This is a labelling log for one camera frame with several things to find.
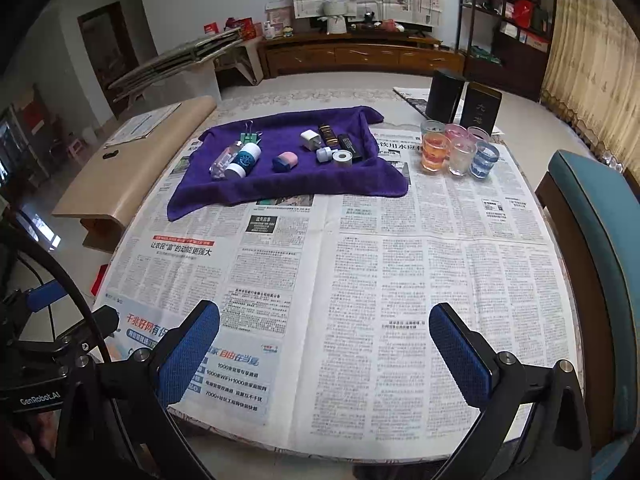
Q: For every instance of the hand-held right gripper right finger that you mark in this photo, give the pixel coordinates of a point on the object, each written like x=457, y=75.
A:
x=462, y=360

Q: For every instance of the white charger plug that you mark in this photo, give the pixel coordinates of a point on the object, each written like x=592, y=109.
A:
x=310, y=139

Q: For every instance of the black box gold lettering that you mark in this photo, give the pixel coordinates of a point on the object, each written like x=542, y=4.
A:
x=481, y=107

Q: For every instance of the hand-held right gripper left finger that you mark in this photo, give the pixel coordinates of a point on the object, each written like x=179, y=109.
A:
x=187, y=355

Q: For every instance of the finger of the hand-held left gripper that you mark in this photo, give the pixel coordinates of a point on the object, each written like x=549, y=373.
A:
x=102, y=327
x=47, y=295

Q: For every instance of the wall calendar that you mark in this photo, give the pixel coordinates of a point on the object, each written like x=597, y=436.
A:
x=278, y=7

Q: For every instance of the teal cushioned wooden chair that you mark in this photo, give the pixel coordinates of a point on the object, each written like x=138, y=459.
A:
x=595, y=220

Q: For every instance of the newspaper table covering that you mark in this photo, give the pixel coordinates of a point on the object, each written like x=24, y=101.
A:
x=375, y=285

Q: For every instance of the wooden television cabinet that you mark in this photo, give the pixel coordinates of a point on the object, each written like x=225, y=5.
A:
x=360, y=55

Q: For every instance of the pink plastic stool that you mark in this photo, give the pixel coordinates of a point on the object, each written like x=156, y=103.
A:
x=75, y=149

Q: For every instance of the light wooden bench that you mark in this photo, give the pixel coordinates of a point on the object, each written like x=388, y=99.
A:
x=115, y=185

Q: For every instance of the small black object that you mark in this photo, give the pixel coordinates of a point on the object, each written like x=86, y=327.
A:
x=111, y=154

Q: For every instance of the dark display shelf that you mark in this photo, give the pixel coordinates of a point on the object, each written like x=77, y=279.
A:
x=515, y=50

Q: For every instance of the dark wooden door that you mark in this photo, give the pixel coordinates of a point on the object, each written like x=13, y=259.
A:
x=107, y=45

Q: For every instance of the green binder clip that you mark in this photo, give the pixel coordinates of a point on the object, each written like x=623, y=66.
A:
x=248, y=137

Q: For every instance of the dark brown gold tube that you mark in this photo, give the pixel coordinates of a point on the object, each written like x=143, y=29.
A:
x=327, y=136

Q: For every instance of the clear candy bottle silver lid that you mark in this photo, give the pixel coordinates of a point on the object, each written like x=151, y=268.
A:
x=223, y=162

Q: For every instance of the dark tea set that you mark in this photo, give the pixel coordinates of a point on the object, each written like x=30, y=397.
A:
x=385, y=25

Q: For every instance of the small white grey cylinder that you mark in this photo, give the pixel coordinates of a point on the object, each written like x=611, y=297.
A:
x=324, y=155

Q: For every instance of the pink and blue small case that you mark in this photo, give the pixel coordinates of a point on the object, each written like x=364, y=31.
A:
x=285, y=161

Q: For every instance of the white paper sheet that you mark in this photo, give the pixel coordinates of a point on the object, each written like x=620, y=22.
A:
x=142, y=122

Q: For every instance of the red paper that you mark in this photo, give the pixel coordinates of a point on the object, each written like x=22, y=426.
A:
x=98, y=280

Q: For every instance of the white tape roll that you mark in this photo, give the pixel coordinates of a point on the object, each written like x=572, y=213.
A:
x=335, y=159

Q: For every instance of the white pump bottle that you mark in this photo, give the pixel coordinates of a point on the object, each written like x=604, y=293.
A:
x=270, y=31

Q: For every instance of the black rectangular case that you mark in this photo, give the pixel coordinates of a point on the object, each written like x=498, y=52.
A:
x=350, y=146

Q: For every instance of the purple towel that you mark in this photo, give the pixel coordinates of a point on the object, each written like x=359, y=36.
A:
x=300, y=180

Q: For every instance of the beige patterned curtain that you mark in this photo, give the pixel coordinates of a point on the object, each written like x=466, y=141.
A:
x=590, y=60

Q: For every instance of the folded grey slatted rack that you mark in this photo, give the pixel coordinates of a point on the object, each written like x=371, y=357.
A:
x=170, y=57

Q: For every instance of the plain black box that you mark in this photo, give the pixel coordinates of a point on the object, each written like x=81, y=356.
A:
x=444, y=95

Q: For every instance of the group of patterned glass cups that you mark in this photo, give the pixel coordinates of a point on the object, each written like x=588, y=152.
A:
x=434, y=152

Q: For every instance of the red gift boxes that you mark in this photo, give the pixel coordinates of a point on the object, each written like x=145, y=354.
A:
x=240, y=27

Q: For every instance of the white bottle blue label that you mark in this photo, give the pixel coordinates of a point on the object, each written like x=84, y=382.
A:
x=245, y=159

